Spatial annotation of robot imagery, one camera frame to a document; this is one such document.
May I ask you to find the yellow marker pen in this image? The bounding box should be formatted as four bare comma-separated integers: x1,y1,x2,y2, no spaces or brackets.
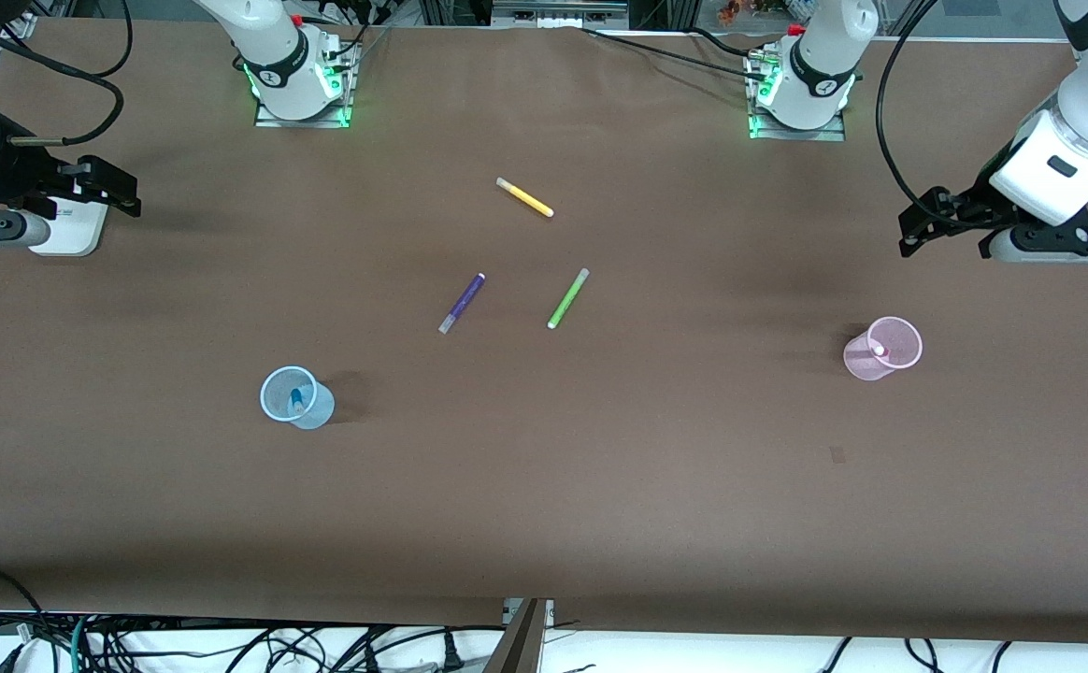
495,177,555,219

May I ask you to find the brown table cover sheet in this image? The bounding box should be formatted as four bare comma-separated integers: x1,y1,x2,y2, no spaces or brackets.
0,17,1088,646

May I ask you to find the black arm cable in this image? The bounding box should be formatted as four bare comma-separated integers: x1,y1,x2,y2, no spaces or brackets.
876,0,942,225
0,0,134,147

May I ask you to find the green marker pen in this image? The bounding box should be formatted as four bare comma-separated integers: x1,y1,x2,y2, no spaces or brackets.
547,267,591,330

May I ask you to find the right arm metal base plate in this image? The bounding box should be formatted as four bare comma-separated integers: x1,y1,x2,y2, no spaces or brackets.
252,37,364,130

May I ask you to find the white metal bracket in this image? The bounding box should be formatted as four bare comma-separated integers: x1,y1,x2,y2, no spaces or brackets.
503,598,556,629

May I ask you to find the black cable on table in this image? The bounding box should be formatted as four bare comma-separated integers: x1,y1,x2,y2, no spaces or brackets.
581,26,769,80

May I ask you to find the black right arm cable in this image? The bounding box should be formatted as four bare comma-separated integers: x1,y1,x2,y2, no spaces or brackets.
0,0,134,147

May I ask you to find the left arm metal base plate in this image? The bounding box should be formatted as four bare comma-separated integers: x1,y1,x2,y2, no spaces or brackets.
745,47,849,143

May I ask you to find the translucent pink plastic cup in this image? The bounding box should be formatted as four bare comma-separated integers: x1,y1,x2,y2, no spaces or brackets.
843,316,924,382

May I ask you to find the purple marker pen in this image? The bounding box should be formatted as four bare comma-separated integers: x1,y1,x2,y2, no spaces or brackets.
437,272,487,336

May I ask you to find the translucent blue plastic cup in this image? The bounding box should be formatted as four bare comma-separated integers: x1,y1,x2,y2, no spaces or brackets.
259,365,336,431

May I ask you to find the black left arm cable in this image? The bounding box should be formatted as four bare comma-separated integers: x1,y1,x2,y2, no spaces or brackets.
876,0,942,225

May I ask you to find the brown wooden beam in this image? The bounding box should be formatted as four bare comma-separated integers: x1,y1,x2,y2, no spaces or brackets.
481,598,550,673

